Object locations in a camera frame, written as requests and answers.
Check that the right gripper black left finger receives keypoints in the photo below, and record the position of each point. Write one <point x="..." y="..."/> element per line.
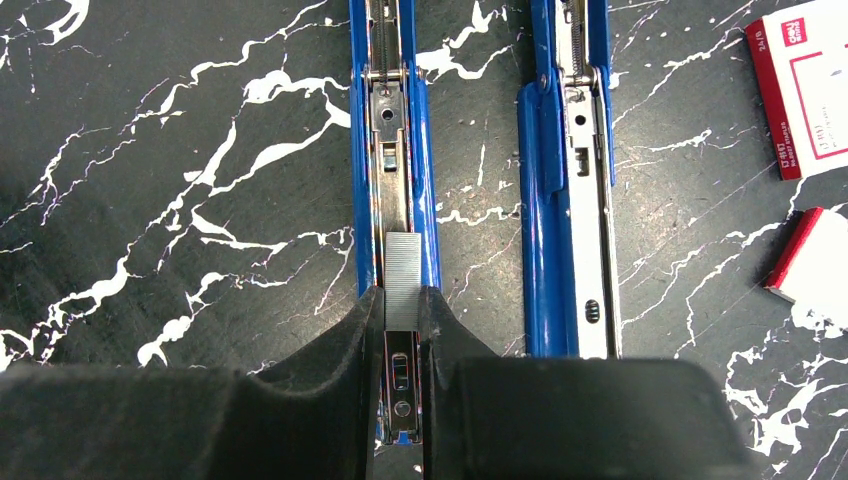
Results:
<point x="310" y="416"/>

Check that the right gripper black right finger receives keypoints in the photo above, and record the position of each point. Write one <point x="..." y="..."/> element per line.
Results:
<point x="492" y="417"/>

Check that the small white staple strip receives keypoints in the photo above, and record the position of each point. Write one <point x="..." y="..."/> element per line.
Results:
<point x="402" y="280"/>

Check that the blue stapler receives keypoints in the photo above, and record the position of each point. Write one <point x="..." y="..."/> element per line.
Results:
<point x="570" y="280"/>
<point x="393" y="186"/>

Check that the staple box tray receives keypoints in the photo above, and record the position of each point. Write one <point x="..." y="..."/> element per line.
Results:
<point x="812" y="269"/>

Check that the red white staple box sleeve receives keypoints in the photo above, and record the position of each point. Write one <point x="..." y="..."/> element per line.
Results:
<point x="800" y="58"/>

